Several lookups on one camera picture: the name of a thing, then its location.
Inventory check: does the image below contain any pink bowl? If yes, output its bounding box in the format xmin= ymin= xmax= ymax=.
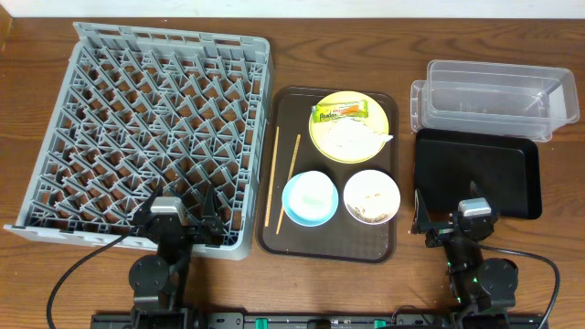
xmin=343 ymin=169 xmax=401 ymax=226

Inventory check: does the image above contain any clear plastic bin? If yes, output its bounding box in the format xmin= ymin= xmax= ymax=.
xmin=409 ymin=59 xmax=580 ymax=143

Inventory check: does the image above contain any black rectangular tray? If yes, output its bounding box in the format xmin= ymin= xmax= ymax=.
xmin=414 ymin=129 xmax=542 ymax=219

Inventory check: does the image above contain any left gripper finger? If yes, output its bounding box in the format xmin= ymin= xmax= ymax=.
xmin=201 ymin=185 xmax=223 ymax=245
xmin=136 ymin=185 xmax=163 ymax=219

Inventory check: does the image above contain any grey plastic dishwasher rack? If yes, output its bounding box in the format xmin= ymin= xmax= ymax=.
xmin=9 ymin=22 xmax=273 ymax=260

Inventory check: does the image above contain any dark brown serving tray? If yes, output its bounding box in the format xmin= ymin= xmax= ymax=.
xmin=257 ymin=87 xmax=399 ymax=264

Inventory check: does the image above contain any wooden chopstick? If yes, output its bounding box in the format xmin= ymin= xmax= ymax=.
xmin=275 ymin=133 xmax=303 ymax=236
xmin=264 ymin=126 xmax=280 ymax=228

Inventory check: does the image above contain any light blue bowl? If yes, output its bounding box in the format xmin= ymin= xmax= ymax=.
xmin=282 ymin=174 xmax=339 ymax=228

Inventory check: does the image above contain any white paper napkin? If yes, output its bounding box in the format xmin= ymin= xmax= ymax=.
xmin=324 ymin=118 xmax=393 ymax=157

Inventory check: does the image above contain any white plastic cup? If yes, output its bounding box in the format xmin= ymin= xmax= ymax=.
xmin=290 ymin=171 xmax=334 ymax=220

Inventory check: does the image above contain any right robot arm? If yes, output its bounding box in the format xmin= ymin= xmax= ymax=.
xmin=411 ymin=189 xmax=518 ymax=328

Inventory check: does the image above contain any green snack wrapper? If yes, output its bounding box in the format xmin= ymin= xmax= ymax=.
xmin=312 ymin=100 xmax=368 ymax=123

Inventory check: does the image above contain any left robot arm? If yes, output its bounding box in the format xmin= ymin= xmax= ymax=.
xmin=129 ymin=186 xmax=223 ymax=329

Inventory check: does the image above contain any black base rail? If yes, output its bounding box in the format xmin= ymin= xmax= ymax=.
xmin=90 ymin=313 xmax=548 ymax=329

